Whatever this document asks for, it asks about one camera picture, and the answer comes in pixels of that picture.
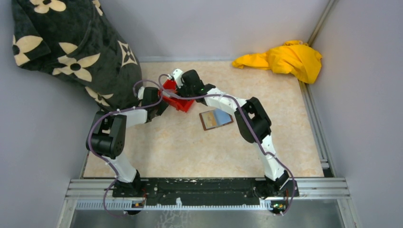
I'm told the red plastic bin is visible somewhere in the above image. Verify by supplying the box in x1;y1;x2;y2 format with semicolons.
163;79;195;113

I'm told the yellow credit card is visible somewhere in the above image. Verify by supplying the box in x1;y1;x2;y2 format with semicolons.
202;111;218;130

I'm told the brown leather card holder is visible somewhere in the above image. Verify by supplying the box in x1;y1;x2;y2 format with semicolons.
199;109;234;131

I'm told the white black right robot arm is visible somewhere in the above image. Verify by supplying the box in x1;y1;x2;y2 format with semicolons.
168;69;297;198

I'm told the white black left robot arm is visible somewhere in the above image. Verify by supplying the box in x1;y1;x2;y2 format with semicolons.
86;87;168;197

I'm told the black floral plush blanket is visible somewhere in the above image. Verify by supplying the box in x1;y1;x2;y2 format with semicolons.
11;0;142;111

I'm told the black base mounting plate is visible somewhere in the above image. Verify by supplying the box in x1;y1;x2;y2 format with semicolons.
112;178;299;206

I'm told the yellow crumpled cloth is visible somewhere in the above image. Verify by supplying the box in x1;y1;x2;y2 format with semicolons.
232;40;322;84

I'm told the white slotted cable duct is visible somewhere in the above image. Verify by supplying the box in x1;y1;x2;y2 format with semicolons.
76;198;273;210

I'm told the aluminium frame rail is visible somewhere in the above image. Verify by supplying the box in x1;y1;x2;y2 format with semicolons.
66;178;350;200

